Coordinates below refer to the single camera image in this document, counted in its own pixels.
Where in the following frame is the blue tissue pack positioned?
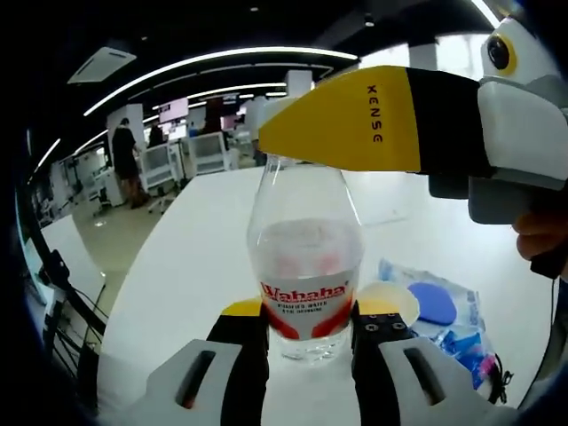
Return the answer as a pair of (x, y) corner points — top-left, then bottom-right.
(428, 327), (499, 392)

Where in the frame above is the pink wall display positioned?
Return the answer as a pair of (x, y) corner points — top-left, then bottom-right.
(158, 98), (190, 124)

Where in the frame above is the white rolling cabinet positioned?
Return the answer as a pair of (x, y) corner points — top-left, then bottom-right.
(190, 131), (228, 175)
(141, 142), (179, 193)

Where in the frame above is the black cable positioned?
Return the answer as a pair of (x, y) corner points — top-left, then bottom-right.
(482, 352), (515, 406)

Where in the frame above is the black monitor stand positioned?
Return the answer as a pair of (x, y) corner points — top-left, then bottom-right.
(25, 212), (108, 403)

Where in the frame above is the person's right hand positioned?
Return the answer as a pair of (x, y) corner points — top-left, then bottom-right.
(511, 208), (568, 280)

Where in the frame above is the white paper cup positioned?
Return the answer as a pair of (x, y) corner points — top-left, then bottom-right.
(357, 280), (422, 335)

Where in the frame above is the plastic bag with blue pad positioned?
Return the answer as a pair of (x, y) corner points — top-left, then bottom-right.
(377, 258), (484, 343)

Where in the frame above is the curved ceiling light strip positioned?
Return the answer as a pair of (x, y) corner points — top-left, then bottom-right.
(83, 46), (359, 118)

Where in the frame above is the white side desk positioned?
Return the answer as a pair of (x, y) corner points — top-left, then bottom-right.
(40, 214), (107, 312)

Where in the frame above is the white table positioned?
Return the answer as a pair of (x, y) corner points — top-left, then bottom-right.
(95, 164), (558, 409)

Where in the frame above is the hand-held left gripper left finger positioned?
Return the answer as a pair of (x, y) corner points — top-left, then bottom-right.
(98, 297), (271, 426)

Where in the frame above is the clear water bottle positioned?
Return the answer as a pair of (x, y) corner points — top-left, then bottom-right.
(246, 153), (366, 366)

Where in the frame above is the ceiling air vent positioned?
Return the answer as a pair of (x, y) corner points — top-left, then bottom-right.
(66, 45), (138, 86)

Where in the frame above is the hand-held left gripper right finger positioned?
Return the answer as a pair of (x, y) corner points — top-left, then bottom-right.
(350, 301), (505, 426)

